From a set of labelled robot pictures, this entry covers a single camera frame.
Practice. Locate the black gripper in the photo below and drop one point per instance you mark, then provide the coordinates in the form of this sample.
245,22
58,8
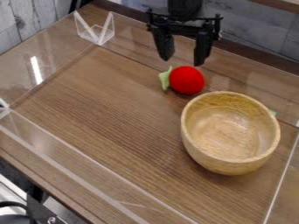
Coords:
165,26

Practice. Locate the red felt fruit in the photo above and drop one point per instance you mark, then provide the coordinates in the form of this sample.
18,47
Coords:
185,80

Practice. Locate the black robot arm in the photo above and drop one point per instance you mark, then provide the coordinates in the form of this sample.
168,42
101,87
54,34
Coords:
185,9

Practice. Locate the light wooden bowl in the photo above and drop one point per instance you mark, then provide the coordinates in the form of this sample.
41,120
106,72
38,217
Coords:
230,132

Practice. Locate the clear acrylic tray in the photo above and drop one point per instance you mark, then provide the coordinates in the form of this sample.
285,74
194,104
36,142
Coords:
93,130

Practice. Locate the black metal clamp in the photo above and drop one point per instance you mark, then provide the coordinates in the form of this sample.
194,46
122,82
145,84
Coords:
22,207

